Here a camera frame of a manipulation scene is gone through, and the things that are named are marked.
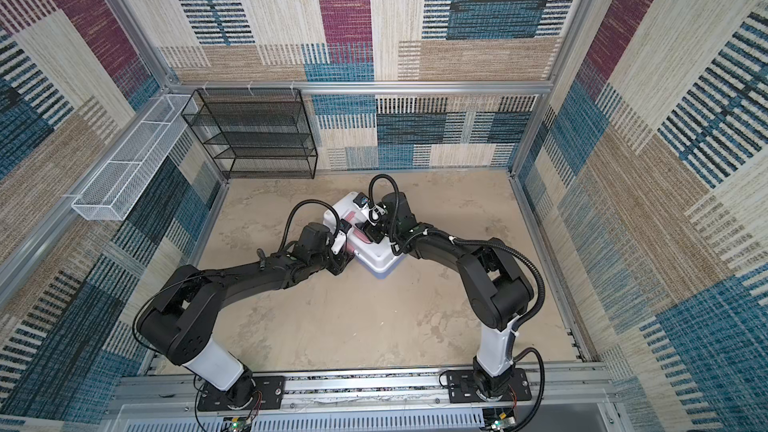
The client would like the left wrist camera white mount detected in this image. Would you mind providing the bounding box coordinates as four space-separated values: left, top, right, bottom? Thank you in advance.
331 219 351 255

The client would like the black wire shelf rack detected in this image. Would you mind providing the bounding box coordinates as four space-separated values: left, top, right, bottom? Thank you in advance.
181 88 318 180

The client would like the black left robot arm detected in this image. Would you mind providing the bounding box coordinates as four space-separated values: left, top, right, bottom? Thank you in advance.
134 199 351 410

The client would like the white wire mesh basket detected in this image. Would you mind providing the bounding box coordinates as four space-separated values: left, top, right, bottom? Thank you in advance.
72 94 189 221

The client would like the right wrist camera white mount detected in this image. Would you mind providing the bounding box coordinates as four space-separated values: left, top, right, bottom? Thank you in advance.
353 192 387 224

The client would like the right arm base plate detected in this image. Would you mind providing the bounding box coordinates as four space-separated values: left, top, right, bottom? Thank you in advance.
438 368 532 403

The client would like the white and blue toolbox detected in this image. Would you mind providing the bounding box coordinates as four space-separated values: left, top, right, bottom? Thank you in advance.
323 192 404 279

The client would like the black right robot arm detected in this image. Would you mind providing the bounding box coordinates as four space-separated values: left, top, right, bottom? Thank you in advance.
367 174 546 401

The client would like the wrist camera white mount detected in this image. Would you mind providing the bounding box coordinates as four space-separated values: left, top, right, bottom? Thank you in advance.
331 219 351 255
353 192 387 224

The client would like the aluminium front rail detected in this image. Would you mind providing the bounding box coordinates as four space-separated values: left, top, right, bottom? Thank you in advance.
105 362 617 419

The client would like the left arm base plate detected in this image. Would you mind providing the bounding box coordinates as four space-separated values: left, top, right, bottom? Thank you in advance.
196 375 286 414

